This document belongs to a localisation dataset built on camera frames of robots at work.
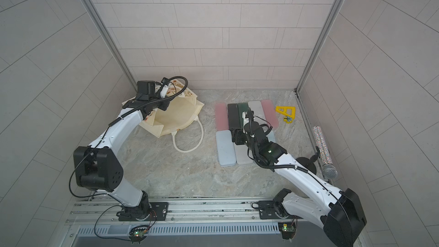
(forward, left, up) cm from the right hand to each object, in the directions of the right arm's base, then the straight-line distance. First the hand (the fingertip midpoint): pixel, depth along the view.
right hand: (235, 129), depth 78 cm
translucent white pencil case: (-7, -3, -15) cm, 16 cm away
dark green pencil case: (+25, -7, -14) cm, 30 cm away
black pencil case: (+19, -1, -16) cm, 24 cm away
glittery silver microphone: (-23, -32, +5) cm, 39 cm away
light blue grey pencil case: (-1, +5, -16) cm, 17 cm away
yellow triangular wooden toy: (+21, -35, -17) cm, 45 cm away
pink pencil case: (+21, -24, -18) cm, 37 cm away
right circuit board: (-37, -18, -19) cm, 45 cm away
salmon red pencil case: (+19, +7, -15) cm, 25 cm away
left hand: (+21, +33, +5) cm, 39 cm away
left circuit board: (-35, +40, -13) cm, 55 cm away
